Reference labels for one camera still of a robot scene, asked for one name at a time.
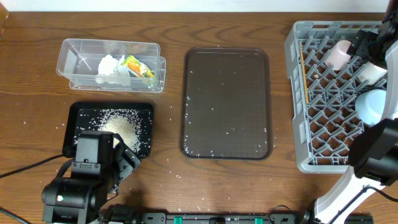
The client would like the cream white cup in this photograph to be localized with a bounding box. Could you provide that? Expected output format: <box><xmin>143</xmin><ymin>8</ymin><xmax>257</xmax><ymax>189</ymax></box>
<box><xmin>358</xmin><ymin>62</ymin><xmax>387</xmax><ymax>85</ymax></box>

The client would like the pink cup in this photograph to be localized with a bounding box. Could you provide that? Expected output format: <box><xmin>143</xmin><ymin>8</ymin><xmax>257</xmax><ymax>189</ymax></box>
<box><xmin>325</xmin><ymin>40</ymin><xmax>351</xmax><ymax>71</ymax></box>

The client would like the light blue bowl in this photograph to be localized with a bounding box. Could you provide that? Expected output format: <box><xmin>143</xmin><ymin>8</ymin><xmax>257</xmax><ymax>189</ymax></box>
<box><xmin>355</xmin><ymin>90</ymin><xmax>386</xmax><ymax>126</ymax></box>

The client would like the white napkin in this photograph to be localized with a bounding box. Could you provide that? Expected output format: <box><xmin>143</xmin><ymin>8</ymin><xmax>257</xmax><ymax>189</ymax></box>
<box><xmin>95</xmin><ymin>55</ymin><xmax>131</xmax><ymax>86</ymax></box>

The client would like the green yellow wrapper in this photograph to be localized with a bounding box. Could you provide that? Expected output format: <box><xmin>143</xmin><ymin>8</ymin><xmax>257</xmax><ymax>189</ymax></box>
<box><xmin>121</xmin><ymin>55</ymin><xmax>154</xmax><ymax>78</ymax></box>

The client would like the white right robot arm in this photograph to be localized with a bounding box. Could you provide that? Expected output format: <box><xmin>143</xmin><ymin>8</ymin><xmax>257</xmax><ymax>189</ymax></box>
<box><xmin>307</xmin><ymin>16</ymin><xmax>397</xmax><ymax>223</ymax></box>

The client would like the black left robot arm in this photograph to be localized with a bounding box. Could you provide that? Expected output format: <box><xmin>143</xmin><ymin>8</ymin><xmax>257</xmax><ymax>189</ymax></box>
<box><xmin>42</xmin><ymin>131</ymin><xmax>141</xmax><ymax>223</ymax></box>

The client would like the grey dishwasher rack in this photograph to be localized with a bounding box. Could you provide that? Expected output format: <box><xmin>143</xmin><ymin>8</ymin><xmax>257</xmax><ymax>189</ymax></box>
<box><xmin>284</xmin><ymin>21</ymin><xmax>387</xmax><ymax>174</ymax></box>

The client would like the pile of white rice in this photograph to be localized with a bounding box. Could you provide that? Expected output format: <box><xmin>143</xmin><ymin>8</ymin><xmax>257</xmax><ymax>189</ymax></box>
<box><xmin>73</xmin><ymin>109</ymin><xmax>153</xmax><ymax>159</ymax></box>

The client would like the black plastic tray bin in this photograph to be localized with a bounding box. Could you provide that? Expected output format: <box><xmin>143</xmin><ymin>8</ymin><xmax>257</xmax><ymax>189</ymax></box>
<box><xmin>63</xmin><ymin>101</ymin><xmax>154</xmax><ymax>149</ymax></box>

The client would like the clear plastic bin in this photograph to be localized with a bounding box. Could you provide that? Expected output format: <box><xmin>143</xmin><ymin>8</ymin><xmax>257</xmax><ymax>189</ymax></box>
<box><xmin>56</xmin><ymin>39</ymin><xmax>166</xmax><ymax>93</ymax></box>

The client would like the brown serving tray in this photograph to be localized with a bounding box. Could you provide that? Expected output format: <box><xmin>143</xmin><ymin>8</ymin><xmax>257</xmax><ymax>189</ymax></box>
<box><xmin>179</xmin><ymin>47</ymin><xmax>273</xmax><ymax>161</ymax></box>

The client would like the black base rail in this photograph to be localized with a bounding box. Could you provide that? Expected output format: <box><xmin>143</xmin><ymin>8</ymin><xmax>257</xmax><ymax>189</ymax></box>
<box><xmin>141</xmin><ymin>213</ymin><xmax>305</xmax><ymax>224</ymax></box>

